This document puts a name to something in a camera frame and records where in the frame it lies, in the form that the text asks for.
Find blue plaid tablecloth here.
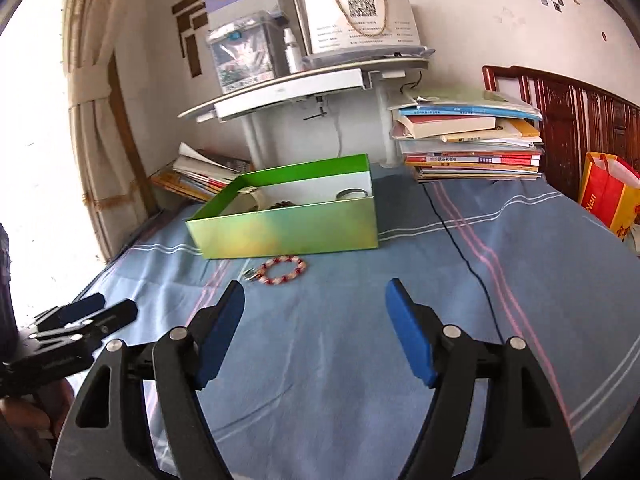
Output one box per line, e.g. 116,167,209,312
65,162,640,480

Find beige curtain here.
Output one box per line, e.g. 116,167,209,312
62,0,161,261

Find brown wall stickers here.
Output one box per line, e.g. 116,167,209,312
171,0,210,78

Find yellow and red shopping bag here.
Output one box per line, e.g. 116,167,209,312
579,151,640,242

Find white desk shelf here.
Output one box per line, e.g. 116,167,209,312
178,57,431,171

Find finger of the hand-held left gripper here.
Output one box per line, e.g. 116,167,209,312
30,299,138,347
35,292,106,333

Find shiny green cardboard box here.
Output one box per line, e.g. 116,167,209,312
185,153,379,260

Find person's left hand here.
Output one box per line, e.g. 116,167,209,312
0,379,76,431

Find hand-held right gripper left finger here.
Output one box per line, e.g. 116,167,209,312
50,280,246,480

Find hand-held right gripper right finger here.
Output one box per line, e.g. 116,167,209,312
385,277,583,480

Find black cable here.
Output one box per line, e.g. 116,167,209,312
422,180,506,343

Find clear marker pen case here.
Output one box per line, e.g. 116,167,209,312
206,12,288,93

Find white paper bag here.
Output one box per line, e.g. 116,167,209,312
303,0,420,56

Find stack of thick books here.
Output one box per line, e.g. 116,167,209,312
389,87,545,182

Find red and white bead bracelet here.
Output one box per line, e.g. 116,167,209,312
256,255,307,286

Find leaning pile of thin books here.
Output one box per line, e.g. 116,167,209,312
150,142,253,203

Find carved wooden bench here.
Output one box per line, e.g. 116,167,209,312
482,64,640,203

